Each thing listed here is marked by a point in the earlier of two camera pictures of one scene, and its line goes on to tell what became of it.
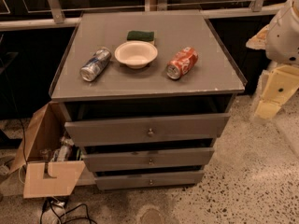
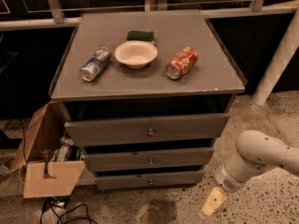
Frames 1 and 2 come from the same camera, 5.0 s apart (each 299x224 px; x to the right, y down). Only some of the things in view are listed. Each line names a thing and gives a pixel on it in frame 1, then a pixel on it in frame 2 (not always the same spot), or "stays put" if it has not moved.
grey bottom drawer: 149,180 stays put
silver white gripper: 284,36 -> 226,180
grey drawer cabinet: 148,95 stays put
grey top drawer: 145,130 stays put
